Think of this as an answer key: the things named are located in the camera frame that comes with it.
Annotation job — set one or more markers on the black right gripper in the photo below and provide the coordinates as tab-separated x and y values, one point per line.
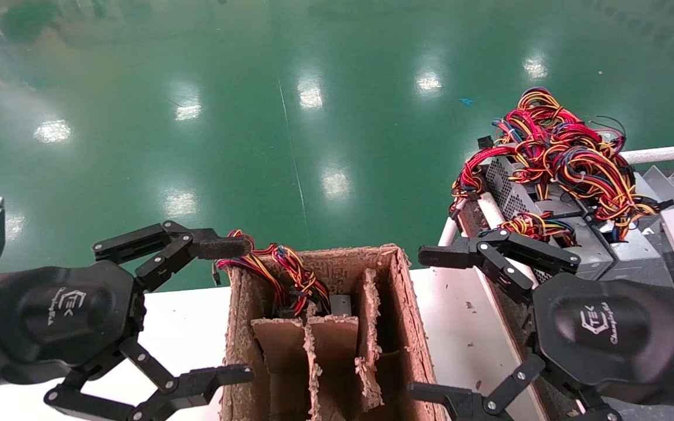
600	330

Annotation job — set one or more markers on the dark grey power supply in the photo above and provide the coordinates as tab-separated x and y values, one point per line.
547	126

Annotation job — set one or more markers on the silver mesh power supply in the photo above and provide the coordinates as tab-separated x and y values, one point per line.
509	187

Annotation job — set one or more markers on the white pipe stub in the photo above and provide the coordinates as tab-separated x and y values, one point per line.
448	234

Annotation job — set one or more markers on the dark conveyor belt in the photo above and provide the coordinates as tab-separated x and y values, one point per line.
504	304

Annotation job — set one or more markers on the light grey power supply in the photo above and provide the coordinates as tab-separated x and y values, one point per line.
583	240

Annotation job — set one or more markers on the short white rail pipe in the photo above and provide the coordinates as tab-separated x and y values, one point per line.
492	207

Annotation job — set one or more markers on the brown cardboard divider box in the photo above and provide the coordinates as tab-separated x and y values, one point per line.
407	327

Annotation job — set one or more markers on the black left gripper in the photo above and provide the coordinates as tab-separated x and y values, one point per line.
62	316

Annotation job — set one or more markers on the long white rail pipe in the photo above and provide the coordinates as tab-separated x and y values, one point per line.
670	154

